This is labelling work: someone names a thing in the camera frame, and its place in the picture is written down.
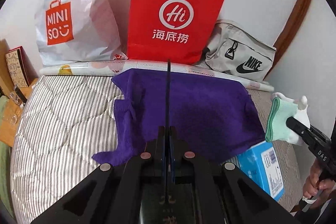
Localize dark green tea tin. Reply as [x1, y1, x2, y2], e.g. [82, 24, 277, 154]
[138, 184, 197, 223]

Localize purple towel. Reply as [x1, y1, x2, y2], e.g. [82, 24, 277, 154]
[93, 69, 265, 166]

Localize white and green socks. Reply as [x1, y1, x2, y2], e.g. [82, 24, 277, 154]
[265, 92, 310, 145]

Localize grey Nike bag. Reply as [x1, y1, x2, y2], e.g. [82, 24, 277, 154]
[195, 20, 276, 82]

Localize black watch strap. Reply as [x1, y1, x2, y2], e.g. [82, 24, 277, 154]
[164, 58, 172, 188]

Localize wooden nightstand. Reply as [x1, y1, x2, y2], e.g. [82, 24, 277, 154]
[0, 78, 39, 148]

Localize brown patterned book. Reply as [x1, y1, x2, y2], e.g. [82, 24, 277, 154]
[5, 46, 31, 88]

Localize brown door frame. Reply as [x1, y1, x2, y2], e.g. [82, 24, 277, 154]
[266, 0, 311, 76]

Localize person's right hand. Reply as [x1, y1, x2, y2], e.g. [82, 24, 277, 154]
[303, 159, 335, 201]

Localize red Haidilao paper bag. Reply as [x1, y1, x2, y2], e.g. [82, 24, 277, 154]
[127, 0, 224, 65]

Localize striped mattress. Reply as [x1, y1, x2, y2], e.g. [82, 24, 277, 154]
[10, 76, 301, 223]

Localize blue tissue pack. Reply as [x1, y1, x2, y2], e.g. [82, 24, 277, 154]
[237, 141, 284, 201]

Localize rolled patterned paper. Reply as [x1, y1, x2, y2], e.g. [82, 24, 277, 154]
[40, 60, 274, 92]

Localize white Miniso plastic bag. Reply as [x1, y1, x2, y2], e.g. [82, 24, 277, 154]
[35, 0, 126, 67]

